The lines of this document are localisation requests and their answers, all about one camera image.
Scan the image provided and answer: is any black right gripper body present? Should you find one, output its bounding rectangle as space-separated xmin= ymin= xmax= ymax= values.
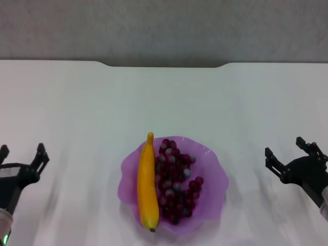
xmin=281 ymin=155 xmax=328 ymax=208

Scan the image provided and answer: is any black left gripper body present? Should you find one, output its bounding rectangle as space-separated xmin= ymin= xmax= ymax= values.
xmin=0 ymin=162 xmax=40 ymax=213

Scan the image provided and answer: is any dark red grape bunch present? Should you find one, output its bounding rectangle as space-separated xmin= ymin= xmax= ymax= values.
xmin=154 ymin=138 xmax=205 ymax=226

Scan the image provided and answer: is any yellow banana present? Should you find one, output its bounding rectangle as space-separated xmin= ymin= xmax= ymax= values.
xmin=137 ymin=132 xmax=160 ymax=233

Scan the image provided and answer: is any purple wavy plastic plate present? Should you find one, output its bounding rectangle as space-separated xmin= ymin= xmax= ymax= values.
xmin=117 ymin=135 xmax=230 ymax=235

